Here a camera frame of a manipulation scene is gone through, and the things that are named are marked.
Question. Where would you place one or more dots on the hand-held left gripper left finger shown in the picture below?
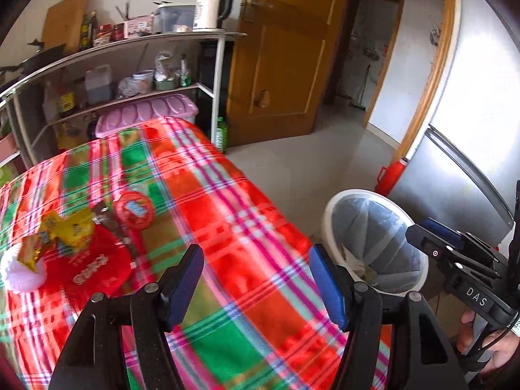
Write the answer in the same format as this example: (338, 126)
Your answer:
(187, 288)

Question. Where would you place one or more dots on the brown coffee sachet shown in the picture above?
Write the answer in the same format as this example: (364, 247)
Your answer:
(111, 224)

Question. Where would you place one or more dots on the clear plastic bottle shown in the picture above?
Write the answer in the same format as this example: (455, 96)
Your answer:
(49, 103)

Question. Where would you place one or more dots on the red green plaid tablecloth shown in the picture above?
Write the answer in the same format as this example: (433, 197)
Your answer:
(243, 227)

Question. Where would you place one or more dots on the dark liquid plastic jug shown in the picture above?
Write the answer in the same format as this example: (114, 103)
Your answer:
(99, 87)

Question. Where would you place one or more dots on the transparent bin liner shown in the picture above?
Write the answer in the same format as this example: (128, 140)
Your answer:
(378, 227)

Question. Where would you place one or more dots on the storage box with pink lid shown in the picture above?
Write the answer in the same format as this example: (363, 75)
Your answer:
(142, 110)

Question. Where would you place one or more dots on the white electric kettle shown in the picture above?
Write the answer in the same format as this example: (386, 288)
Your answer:
(209, 8)

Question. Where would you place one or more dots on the dark chopsticks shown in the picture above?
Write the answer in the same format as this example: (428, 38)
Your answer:
(124, 13)

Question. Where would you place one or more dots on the clear storage container grey lid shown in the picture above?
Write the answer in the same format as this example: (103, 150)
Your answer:
(174, 18)

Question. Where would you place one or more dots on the dark sauce bottle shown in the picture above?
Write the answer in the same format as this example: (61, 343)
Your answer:
(85, 32)
(94, 26)

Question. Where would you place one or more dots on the white printed snack bag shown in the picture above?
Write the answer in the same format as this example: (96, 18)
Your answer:
(166, 67)

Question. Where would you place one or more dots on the brown wooden door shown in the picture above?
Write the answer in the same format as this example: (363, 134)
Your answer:
(284, 69)

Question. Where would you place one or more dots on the clear crumpled plastic bag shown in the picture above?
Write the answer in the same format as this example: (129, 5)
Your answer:
(128, 88)

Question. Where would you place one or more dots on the white tub blue lid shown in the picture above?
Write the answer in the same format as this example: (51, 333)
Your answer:
(144, 81)

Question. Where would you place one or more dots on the white round trash bin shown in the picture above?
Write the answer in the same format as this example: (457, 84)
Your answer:
(333, 227)

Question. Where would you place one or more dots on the broom with green head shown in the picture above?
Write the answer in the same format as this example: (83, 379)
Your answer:
(359, 97)

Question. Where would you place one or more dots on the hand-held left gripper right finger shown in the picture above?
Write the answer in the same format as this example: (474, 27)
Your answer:
(327, 288)

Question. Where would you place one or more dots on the red thermos flask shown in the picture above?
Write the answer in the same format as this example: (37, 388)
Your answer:
(390, 178)

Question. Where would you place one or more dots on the wooden cutting board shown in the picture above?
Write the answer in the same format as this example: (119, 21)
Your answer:
(65, 20)

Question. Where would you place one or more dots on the person's right hand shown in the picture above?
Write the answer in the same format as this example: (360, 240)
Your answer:
(465, 337)

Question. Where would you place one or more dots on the red snack bag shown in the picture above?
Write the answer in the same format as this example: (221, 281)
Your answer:
(81, 268)

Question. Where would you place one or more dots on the green plastic bottle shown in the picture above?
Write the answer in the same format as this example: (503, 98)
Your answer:
(222, 136)

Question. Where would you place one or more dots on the gold orange snack wrapper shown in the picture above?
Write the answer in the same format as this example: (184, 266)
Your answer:
(32, 252)

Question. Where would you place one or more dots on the yellow snack wrapper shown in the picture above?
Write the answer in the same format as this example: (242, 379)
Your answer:
(69, 225)

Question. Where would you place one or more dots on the yellow label oil bottle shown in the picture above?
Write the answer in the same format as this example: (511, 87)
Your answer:
(67, 103)

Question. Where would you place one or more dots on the black wok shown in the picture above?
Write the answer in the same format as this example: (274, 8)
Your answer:
(40, 57)

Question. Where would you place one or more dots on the white kitchen shelf unit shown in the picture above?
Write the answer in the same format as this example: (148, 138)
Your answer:
(122, 44)

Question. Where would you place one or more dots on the green plastic bowl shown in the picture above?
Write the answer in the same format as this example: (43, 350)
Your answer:
(166, 84)

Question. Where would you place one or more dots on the red lidded round container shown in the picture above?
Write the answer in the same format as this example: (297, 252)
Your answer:
(134, 211)

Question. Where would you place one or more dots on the red sauce jar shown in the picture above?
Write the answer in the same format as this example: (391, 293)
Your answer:
(104, 32)
(119, 31)

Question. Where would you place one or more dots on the pink utensil holder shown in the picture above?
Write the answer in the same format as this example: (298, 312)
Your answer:
(140, 27)

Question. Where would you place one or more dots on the silver refrigerator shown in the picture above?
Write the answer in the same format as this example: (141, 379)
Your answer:
(467, 130)

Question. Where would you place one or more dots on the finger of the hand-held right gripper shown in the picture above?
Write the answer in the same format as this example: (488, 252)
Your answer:
(455, 258)
(443, 230)

